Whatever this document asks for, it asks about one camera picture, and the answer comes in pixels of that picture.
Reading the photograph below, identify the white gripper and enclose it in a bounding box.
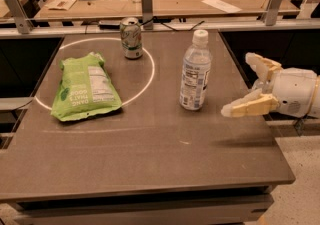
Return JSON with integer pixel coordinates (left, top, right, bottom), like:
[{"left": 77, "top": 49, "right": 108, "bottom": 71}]
[{"left": 221, "top": 52, "right": 320, "bottom": 118}]

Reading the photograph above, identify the clear plastic water bottle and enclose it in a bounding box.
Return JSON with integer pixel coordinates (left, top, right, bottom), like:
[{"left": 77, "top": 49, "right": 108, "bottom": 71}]
[{"left": 179, "top": 30, "right": 212, "bottom": 111}]

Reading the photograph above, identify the white paper slip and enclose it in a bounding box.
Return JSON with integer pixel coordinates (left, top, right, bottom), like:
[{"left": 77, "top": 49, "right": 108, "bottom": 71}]
[{"left": 203, "top": 0, "right": 241, "bottom": 13}]

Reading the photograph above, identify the green white soda can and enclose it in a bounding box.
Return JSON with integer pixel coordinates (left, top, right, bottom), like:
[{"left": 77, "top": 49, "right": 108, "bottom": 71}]
[{"left": 120, "top": 17, "right": 143, "bottom": 59}]

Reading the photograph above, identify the green snack bag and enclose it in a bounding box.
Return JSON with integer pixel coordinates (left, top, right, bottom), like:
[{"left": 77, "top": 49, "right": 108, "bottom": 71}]
[{"left": 51, "top": 52, "right": 122, "bottom": 122}]

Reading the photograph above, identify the tan envelope on desk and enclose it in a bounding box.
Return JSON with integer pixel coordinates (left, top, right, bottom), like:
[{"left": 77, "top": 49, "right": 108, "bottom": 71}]
[{"left": 46, "top": 0, "right": 76, "bottom": 11}]

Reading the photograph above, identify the metal rail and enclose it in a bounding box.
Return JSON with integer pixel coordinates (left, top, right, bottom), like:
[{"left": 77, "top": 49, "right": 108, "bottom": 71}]
[{"left": 0, "top": 18, "right": 320, "bottom": 39}]

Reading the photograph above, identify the right metal bracket post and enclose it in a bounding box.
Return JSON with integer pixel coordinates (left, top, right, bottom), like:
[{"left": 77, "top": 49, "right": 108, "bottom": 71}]
[{"left": 261, "top": 0, "right": 282, "bottom": 26}]

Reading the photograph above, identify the metal bracket post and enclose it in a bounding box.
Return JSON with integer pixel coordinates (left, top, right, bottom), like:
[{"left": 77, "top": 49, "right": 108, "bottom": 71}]
[
  {"left": 141, "top": 0, "right": 153, "bottom": 30},
  {"left": 261, "top": 0, "right": 282, "bottom": 26},
  {"left": 4, "top": 0, "right": 33, "bottom": 34}
]

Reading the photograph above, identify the black cable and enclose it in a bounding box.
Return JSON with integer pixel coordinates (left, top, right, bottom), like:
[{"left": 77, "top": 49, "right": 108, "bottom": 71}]
[{"left": 140, "top": 18, "right": 206, "bottom": 32}]

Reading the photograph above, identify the middle metal bracket post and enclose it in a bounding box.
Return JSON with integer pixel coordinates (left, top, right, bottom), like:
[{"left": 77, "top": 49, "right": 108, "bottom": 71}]
[{"left": 141, "top": 0, "right": 153, "bottom": 30}]

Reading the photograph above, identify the left metal bracket post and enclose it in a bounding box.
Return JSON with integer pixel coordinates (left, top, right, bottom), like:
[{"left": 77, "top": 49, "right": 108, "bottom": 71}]
[{"left": 4, "top": 0, "right": 33, "bottom": 34}]

